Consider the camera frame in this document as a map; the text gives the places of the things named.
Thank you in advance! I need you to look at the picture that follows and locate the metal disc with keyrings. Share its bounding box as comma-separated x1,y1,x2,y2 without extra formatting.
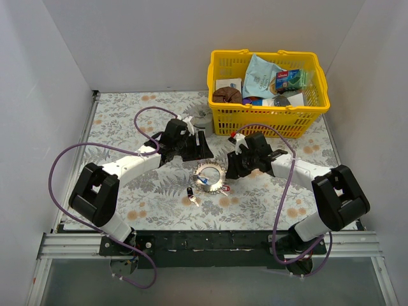
191,161,226,193

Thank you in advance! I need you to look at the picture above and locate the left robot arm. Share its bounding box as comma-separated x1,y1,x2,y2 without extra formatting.
69,117,214,255

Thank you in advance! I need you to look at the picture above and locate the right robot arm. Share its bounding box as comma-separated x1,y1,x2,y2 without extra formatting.
226,132,370,254

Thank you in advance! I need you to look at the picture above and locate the key with red tag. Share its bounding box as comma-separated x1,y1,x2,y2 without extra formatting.
219,186,230,196

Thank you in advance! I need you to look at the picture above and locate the key with blue tag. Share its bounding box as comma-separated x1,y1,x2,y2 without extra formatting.
197,175,209,186

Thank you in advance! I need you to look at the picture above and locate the grey paper-wrapped roll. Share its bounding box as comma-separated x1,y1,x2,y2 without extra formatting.
190,105,214,136

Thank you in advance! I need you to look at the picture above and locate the yellow plastic basket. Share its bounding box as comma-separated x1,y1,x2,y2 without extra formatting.
207,49,330,138

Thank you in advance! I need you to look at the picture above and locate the floral tablecloth mat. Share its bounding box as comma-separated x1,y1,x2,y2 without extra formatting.
63,91,360,231

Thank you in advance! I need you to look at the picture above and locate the brown round scrunchie item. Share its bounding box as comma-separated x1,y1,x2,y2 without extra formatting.
212,87,242,104

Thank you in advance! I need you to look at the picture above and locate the white blue bottle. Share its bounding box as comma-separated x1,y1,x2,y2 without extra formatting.
242,93,305,107

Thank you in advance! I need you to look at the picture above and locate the light blue chips bag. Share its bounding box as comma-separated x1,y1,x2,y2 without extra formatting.
242,54,284,99

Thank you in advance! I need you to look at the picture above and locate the white small box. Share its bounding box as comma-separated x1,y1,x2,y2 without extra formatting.
215,78,242,92

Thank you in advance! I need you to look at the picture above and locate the green sponge pack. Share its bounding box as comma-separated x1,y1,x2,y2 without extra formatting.
275,69,310,92

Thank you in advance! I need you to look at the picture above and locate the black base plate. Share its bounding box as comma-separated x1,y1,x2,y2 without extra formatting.
98,229,329,270

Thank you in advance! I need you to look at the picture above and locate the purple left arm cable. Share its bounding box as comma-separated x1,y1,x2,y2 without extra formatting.
49,106,184,290

